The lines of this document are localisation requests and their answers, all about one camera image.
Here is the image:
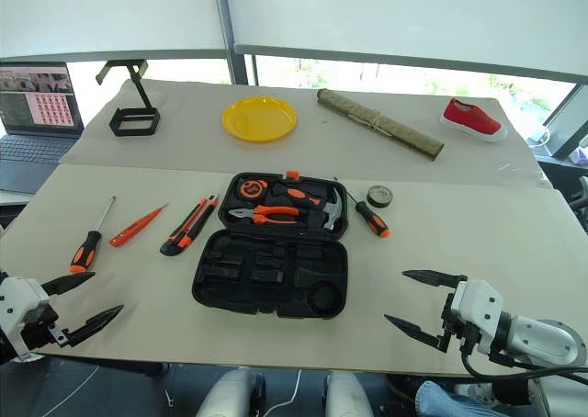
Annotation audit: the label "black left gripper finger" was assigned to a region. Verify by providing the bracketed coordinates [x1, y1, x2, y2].
[40, 272, 96, 297]
[58, 303, 126, 349]

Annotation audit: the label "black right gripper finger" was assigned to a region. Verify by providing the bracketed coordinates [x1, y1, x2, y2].
[401, 269, 469, 292]
[383, 314, 450, 354]

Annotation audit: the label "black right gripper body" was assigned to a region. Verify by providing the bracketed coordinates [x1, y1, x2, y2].
[440, 289, 481, 356]

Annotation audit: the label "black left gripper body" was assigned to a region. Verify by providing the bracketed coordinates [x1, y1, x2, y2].
[19, 301, 63, 352]

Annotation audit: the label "long orange black screwdriver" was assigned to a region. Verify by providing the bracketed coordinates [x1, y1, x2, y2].
[69, 196, 118, 276]

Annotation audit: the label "orange voltage tester pen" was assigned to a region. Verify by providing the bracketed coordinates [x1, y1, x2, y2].
[108, 202, 170, 249]

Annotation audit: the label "short orange black screwdriver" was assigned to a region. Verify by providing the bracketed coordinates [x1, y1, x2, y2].
[334, 175, 392, 240]

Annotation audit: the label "black electrical tape roll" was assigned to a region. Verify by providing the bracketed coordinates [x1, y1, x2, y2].
[366, 184, 395, 209]

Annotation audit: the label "orange black utility knife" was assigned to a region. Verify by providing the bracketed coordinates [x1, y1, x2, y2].
[159, 195, 220, 258]

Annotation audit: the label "black tool case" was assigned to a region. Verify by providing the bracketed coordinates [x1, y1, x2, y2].
[191, 171, 351, 320]

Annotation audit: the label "beige paper table cover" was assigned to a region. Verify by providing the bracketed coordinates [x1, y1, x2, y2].
[0, 162, 588, 378]
[59, 78, 553, 189]

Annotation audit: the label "blue jeans leg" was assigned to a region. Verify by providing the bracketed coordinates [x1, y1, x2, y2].
[414, 378, 541, 417]

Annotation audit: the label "light grey rounded shape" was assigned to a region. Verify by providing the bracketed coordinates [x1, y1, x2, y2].
[324, 370, 376, 417]
[197, 367, 266, 417]

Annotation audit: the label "open grey laptop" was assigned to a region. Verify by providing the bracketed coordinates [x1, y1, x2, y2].
[0, 61, 85, 194]

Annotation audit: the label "red canvas shoe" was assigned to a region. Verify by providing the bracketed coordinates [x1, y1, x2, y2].
[439, 96, 509, 145]

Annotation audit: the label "rolled bamboo mat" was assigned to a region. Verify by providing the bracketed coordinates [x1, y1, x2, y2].
[316, 87, 446, 163]

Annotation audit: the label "black metal stand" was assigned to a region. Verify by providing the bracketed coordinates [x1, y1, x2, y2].
[95, 59, 164, 139]

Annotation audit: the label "orange black tape measure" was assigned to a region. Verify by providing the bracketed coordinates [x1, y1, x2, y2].
[237, 177, 270, 203]

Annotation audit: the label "yellow plastic plate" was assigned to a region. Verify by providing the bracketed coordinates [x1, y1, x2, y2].
[221, 95, 299, 144]

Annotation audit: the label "white roller blind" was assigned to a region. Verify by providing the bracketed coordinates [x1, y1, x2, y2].
[0, 0, 231, 65]
[222, 0, 588, 87]

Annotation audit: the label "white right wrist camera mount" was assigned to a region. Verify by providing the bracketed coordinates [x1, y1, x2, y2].
[449, 278, 506, 345]

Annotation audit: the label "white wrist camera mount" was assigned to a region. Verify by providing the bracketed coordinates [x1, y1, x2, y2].
[449, 278, 506, 345]
[0, 276, 51, 364]

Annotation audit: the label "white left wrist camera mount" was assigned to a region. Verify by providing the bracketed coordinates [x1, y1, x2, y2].
[0, 276, 51, 364]

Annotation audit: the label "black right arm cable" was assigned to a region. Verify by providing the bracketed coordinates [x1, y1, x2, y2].
[458, 341, 588, 386]

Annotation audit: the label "thin white hanging cable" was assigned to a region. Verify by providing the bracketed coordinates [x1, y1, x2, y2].
[274, 367, 303, 417]

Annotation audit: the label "claw hammer orange black handle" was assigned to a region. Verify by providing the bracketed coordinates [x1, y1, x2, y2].
[273, 182, 347, 231]

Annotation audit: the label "orange handled pliers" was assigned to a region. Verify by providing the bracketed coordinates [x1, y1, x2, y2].
[227, 203, 302, 227]

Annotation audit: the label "white coiled cable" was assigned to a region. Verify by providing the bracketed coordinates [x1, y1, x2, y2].
[527, 124, 553, 150]

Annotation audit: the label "dark window frame post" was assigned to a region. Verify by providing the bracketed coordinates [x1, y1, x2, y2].
[224, 49, 259, 87]

